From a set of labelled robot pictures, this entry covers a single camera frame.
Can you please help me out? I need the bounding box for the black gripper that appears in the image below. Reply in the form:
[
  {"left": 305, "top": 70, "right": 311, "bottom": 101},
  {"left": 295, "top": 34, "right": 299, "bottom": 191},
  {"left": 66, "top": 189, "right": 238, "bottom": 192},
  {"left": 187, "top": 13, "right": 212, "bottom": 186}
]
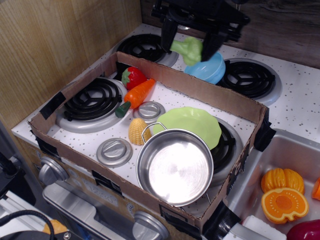
[{"left": 151, "top": 0, "right": 250, "bottom": 62}]

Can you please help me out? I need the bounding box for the green toy broccoli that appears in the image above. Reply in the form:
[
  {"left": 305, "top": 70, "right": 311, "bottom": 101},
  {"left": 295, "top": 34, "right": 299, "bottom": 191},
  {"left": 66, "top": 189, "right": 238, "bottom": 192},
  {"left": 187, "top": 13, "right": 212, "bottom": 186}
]
[{"left": 170, "top": 36, "right": 203, "bottom": 66}]

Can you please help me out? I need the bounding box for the steel pot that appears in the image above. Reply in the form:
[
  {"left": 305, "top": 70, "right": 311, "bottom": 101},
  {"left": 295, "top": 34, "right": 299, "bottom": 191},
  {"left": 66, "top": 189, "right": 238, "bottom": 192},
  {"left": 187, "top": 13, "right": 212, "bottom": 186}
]
[{"left": 136, "top": 123, "right": 214, "bottom": 207}]

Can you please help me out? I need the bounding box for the light blue bowl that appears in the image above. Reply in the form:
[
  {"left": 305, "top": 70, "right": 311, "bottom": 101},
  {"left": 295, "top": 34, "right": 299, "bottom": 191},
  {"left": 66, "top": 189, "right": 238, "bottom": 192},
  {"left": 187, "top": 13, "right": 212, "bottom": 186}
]
[{"left": 184, "top": 52, "right": 226, "bottom": 85}]

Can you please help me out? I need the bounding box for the back left black burner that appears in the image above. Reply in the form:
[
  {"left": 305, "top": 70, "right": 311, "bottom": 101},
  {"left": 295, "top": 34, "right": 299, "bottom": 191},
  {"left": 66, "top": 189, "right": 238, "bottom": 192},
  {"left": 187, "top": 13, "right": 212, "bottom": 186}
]
[{"left": 112, "top": 34, "right": 179, "bottom": 67}]

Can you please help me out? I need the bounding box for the black burner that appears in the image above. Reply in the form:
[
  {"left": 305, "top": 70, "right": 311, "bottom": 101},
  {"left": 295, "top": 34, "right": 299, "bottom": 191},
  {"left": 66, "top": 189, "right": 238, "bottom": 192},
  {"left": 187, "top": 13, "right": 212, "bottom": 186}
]
[
  {"left": 210, "top": 118, "right": 243, "bottom": 187},
  {"left": 56, "top": 77, "right": 127, "bottom": 134},
  {"left": 217, "top": 58, "right": 282, "bottom": 106},
  {"left": 112, "top": 34, "right": 179, "bottom": 67}
]

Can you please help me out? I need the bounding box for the red toy strawberry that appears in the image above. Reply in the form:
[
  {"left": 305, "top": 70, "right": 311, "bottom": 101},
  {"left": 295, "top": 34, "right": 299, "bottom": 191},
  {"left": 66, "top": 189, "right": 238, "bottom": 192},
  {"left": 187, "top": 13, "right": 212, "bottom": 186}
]
[{"left": 121, "top": 66, "right": 147, "bottom": 90}]

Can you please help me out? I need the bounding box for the back right black burner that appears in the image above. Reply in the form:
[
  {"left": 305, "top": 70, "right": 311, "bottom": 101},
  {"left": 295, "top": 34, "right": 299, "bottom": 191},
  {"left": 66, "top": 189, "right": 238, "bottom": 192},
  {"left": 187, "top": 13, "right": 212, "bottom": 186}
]
[{"left": 217, "top": 58, "right": 282, "bottom": 106}]

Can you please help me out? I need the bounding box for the orange toy carrot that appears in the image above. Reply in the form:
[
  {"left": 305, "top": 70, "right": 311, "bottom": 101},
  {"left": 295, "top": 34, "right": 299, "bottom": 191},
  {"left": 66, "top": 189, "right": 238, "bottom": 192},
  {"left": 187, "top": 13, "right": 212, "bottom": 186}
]
[{"left": 115, "top": 78, "right": 156, "bottom": 118}]

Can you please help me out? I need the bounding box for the light green plate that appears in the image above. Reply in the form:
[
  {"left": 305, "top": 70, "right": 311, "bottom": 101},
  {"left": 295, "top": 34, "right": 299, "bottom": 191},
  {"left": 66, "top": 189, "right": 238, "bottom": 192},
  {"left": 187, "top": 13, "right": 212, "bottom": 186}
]
[{"left": 152, "top": 106, "right": 222, "bottom": 150}]

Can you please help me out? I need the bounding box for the upper grey stove knob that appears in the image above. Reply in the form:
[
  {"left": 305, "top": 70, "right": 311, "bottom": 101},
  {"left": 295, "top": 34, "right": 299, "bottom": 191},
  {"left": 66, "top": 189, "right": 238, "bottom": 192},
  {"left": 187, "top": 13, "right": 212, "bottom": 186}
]
[{"left": 133, "top": 101, "right": 166, "bottom": 125}]

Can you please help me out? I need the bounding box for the grey stove knob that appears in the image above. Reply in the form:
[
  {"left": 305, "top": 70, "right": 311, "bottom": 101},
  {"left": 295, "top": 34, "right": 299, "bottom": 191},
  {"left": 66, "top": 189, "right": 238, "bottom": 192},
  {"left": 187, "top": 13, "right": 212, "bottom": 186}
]
[
  {"left": 96, "top": 138, "right": 133, "bottom": 168},
  {"left": 133, "top": 101, "right": 166, "bottom": 125}
]

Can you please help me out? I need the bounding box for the yellow toy corn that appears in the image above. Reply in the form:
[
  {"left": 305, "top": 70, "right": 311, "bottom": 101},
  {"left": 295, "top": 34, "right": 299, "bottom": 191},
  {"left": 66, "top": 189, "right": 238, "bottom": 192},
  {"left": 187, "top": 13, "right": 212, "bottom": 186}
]
[{"left": 128, "top": 118, "right": 152, "bottom": 146}]

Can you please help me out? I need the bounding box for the front left black burner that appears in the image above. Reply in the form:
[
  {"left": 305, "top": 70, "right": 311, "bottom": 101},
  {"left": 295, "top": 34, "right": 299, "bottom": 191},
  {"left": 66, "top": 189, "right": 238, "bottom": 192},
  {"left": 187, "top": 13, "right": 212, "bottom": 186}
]
[{"left": 56, "top": 77, "right": 127, "bottom": 134}]

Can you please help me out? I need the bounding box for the front right black burner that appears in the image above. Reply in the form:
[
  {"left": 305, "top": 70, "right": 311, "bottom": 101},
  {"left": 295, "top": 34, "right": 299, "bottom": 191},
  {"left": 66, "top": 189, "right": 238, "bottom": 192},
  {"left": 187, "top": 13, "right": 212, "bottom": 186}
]
[{"left": 210, "top": 118, "right": 243, "bottom": 187}]

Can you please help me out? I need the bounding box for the lower grey stove knob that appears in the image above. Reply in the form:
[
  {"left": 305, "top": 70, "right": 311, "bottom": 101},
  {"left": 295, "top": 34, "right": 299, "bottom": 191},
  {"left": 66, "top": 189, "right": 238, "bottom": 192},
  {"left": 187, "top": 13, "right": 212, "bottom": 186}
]
[{"left": 96, "top": 138, "right": 133, "bottom": 168}]

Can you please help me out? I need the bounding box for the metal sink basin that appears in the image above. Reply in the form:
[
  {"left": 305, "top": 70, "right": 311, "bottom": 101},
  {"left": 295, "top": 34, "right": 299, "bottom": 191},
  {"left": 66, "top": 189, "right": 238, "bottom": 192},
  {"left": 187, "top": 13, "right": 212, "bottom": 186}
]
[{"left": 224, "top": 129, "right": 320, "bottom": 240}]

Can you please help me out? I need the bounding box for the brown cardboard fence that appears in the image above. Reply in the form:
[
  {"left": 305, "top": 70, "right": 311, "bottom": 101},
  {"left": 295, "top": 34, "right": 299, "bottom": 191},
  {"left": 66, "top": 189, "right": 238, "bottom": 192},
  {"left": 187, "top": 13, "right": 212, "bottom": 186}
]
[{"left": 29, "top": 52, "right": 269, "bottom": 240}]

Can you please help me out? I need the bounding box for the whole orange toy pumpkin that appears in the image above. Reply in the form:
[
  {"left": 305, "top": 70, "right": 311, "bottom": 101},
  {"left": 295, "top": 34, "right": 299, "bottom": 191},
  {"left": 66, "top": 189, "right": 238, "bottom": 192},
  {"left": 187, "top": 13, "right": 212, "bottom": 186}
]
[{"left": 260, "top": 168, "right": 305, "bottom": 195}]

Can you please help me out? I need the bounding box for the halved orange toy pumpkin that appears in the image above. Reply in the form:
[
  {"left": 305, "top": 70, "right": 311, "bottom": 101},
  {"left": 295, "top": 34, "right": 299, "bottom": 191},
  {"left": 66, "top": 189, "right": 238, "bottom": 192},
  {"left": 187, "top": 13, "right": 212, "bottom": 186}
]
[{"left": 261, "top": 187, "right": 309, "bottom": 224}]

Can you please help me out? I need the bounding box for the left silver oven knob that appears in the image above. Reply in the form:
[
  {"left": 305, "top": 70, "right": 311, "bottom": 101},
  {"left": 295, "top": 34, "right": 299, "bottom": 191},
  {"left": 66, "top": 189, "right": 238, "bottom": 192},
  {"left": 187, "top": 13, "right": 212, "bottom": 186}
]
[{"left": 38, "top": 156, "right": 69, "bottom": 186}]

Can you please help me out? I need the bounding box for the silver oven knob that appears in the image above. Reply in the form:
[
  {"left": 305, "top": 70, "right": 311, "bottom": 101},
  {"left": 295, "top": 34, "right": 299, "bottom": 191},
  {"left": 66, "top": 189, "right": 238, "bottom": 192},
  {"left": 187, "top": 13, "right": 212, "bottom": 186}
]
[
  {"left": 132, "top": 211, "right": 170, "bottom": 240},
  {"left": 38, "top": 156, "right": 69, "bottom": 186}
]

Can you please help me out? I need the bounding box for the right silver oven knob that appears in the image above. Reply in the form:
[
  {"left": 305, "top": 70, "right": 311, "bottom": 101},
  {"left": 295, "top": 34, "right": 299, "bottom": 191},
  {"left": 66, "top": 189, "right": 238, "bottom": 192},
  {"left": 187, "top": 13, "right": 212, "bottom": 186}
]
[{"left": 132, "top": 211, "right": 170, "bottom": 240}]

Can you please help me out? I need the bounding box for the orange toy at edge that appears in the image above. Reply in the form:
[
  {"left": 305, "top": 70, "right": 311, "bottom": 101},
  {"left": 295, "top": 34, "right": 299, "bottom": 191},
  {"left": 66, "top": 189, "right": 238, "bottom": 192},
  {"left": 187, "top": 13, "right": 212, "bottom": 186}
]
[{"left": 311, "top": 178, "right": 320, "bottom": 200}]

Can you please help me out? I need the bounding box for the dark red toy vegetable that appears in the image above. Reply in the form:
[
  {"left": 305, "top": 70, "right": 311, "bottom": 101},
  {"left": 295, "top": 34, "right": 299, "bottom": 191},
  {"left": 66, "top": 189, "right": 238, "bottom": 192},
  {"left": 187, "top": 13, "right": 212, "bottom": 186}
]
[{"left": 286, "top": 219, "right": 320, "bottom": 240}]

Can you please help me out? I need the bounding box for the silver oven door handle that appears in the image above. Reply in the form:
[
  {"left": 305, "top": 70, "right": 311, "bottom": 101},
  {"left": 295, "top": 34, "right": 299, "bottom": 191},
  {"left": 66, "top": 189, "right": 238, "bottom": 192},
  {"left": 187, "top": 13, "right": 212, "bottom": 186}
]
[{"left": 42, "top": 183, "right": 133, "bottom": 240}]

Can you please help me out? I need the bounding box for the black cable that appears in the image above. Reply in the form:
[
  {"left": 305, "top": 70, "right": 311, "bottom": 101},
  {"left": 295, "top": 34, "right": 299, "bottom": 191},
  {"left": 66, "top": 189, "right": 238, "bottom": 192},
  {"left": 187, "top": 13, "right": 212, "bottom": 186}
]
[{"left": 0, "top": 209, "right": 56, "bottom": 240}]

